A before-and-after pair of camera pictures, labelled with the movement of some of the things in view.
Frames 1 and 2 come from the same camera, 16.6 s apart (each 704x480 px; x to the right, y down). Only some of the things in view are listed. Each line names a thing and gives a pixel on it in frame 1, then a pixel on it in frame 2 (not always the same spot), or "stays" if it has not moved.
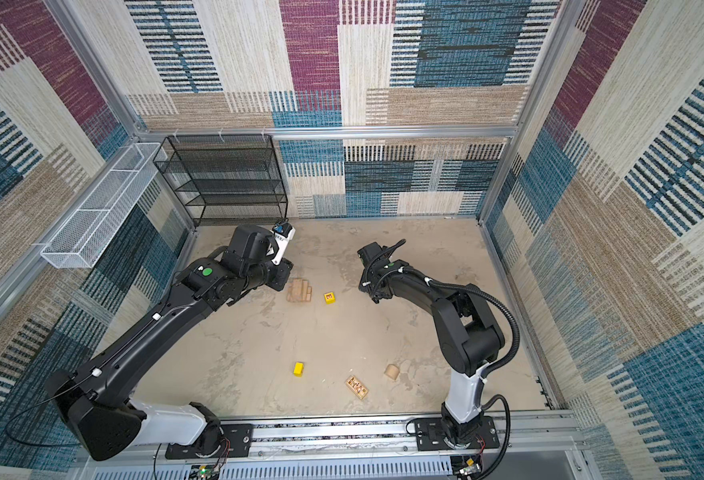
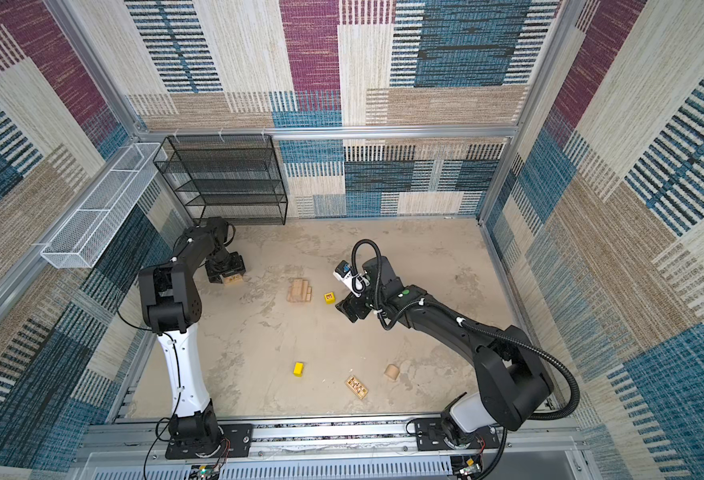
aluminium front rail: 373,447 stays
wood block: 298,290 stays
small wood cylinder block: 392,371 stays
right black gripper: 364,284 → 351,305
